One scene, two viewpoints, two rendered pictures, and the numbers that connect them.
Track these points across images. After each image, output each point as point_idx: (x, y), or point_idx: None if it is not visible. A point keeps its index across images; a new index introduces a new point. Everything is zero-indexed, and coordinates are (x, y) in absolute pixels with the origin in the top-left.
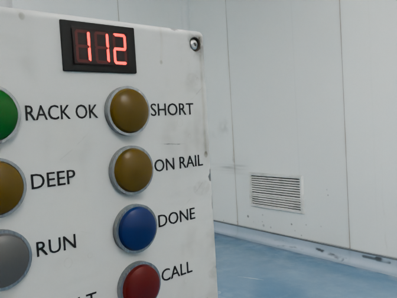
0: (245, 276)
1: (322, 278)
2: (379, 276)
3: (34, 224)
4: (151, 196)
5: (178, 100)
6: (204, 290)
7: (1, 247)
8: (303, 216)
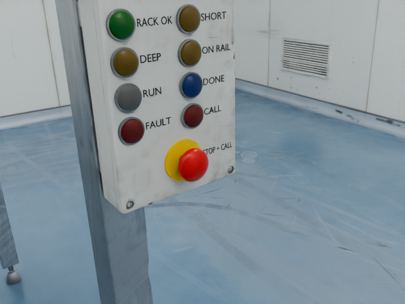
0: (269, 130)
1: (337, 135)
2: (387, 136)
3: (141, 81)
4: (199, 67)
5: (217, 10)
6: (227, 121)
7: (129, 91)
8: (328, 81)
